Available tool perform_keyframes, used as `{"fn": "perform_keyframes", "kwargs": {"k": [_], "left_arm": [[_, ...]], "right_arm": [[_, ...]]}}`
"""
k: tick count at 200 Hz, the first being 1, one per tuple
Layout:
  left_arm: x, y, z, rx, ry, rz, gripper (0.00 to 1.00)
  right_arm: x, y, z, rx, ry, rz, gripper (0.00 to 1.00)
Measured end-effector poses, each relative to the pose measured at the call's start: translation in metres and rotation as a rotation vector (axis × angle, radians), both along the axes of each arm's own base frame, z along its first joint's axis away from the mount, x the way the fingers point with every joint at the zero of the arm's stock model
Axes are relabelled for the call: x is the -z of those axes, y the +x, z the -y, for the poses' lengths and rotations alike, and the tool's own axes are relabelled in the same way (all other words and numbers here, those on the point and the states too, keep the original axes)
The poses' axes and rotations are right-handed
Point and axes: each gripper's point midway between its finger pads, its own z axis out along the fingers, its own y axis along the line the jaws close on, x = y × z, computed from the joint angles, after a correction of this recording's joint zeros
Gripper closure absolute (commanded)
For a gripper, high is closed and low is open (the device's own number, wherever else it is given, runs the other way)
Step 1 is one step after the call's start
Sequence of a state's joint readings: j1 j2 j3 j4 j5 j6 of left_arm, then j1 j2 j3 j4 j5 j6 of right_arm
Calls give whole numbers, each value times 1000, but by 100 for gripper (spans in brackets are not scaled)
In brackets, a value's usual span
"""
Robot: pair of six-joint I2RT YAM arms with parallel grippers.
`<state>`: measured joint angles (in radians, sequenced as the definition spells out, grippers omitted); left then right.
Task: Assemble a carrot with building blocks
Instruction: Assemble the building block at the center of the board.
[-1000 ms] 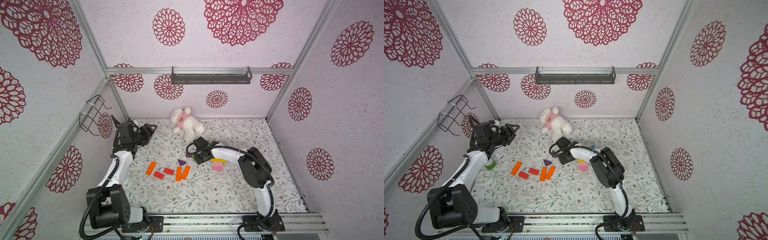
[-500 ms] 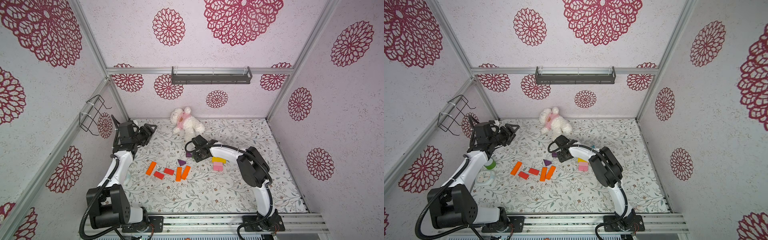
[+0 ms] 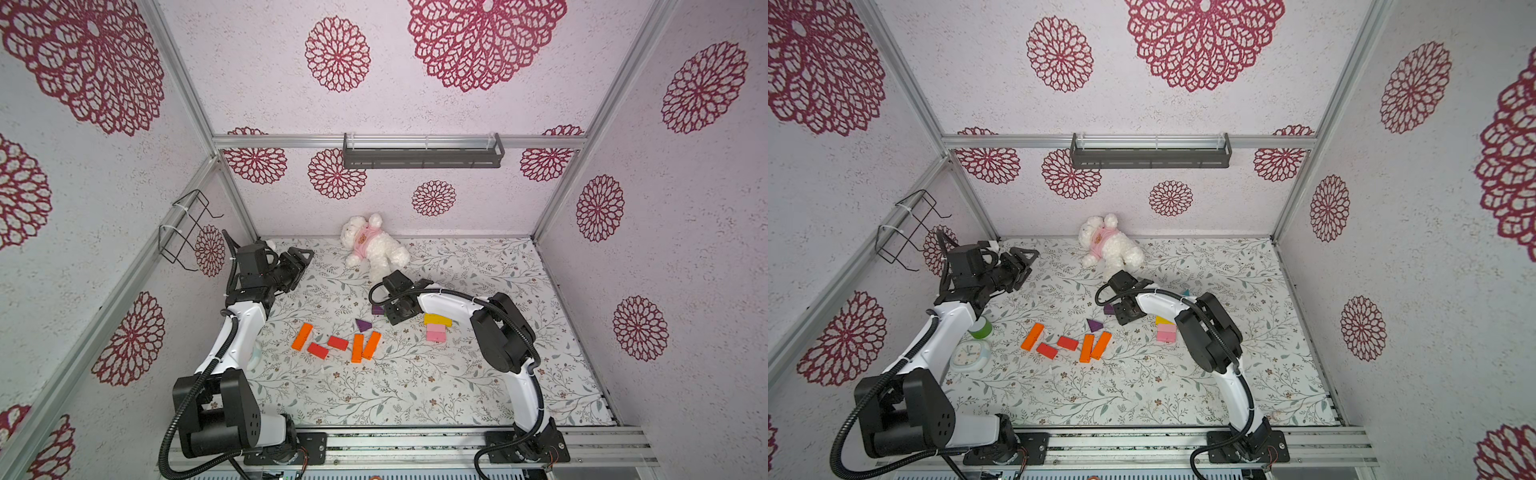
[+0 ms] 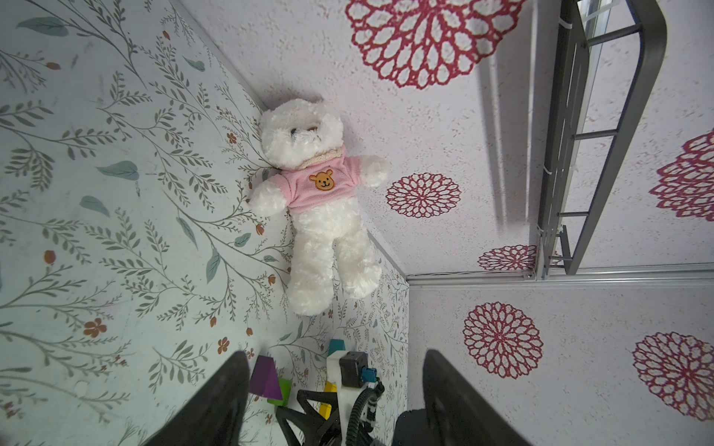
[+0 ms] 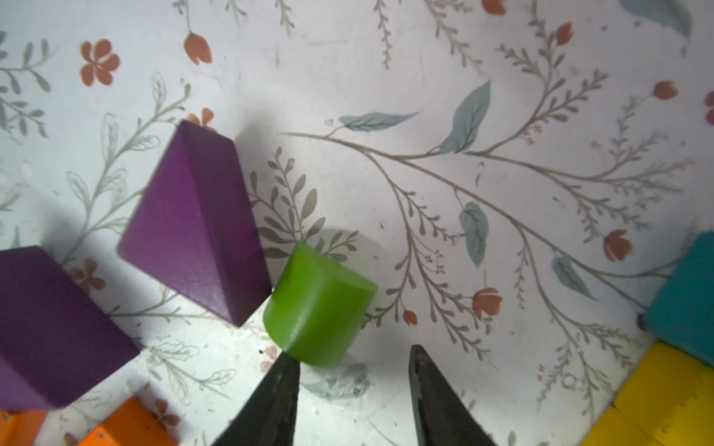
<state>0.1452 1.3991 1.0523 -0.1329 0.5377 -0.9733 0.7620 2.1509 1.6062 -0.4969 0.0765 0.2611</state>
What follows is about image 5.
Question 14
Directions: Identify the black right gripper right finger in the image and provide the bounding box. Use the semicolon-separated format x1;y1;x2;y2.
408;345;496;446

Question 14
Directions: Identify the small green cylinder block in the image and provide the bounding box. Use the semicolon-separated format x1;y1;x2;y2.
263;242;379;368

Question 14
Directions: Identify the orange long block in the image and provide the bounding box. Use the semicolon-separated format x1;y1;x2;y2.
0;410;48;446
78;397;177;446

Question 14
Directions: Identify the teal triangle block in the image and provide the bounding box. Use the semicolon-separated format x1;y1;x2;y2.
644;232;713;366

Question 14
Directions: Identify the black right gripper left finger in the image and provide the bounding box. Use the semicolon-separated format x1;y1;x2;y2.
214;352;300;446

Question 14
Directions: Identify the purple triangle block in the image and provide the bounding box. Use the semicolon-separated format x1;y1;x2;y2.
117;121;271;326
1;246;139;411

